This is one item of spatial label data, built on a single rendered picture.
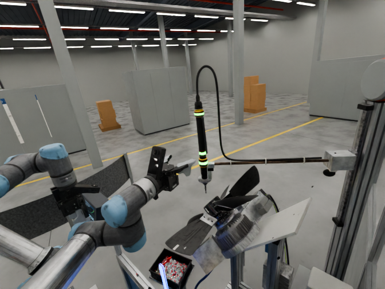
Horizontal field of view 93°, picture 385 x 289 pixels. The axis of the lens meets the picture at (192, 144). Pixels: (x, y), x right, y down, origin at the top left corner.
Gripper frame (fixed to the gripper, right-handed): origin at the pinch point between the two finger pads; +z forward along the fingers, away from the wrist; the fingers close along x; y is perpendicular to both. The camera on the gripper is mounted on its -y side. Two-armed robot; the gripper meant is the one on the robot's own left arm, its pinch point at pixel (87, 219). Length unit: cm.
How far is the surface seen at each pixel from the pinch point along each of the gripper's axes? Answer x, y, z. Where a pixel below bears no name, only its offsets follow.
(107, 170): -154, -65, 53
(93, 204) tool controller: -37.8, -11.7, 17.7
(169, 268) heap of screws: 7, -30, 59
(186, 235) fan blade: 23.4, -34.1, 24.0
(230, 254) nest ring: 42, -47, 36
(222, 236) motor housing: 34, -50, 31
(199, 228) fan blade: 26, -42, 24
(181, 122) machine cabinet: -454, -487, 127
